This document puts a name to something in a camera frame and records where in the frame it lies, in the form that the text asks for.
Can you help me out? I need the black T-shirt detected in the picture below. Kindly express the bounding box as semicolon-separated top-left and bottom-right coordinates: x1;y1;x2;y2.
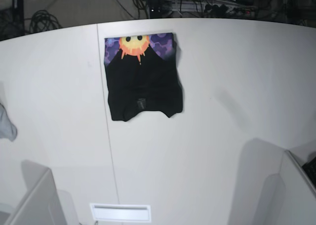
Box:
104;33;184;122

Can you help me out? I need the white slotted plate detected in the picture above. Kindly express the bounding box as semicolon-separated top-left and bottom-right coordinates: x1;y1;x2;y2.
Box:
90;203;152;223

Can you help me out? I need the grey cloth at left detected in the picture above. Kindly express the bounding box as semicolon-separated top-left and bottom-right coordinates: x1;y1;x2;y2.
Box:
0;104;17;141

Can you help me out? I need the white left partition panel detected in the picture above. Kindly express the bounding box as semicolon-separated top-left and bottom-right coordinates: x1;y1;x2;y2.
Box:
0;167;67;225

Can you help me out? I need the white partition panel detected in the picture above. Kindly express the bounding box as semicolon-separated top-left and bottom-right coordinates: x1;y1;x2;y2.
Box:
0;167;67;225
259;150;316;225

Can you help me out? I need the black keyboard at right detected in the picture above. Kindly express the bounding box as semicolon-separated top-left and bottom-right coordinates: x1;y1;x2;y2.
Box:
302;158;316;186

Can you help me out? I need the white right partition panel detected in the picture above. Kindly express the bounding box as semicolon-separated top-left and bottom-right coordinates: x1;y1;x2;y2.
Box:
259;150;316;225

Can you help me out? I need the coiled black cable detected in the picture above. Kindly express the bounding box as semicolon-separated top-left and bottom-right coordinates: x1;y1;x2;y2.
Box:
29;10;62;34

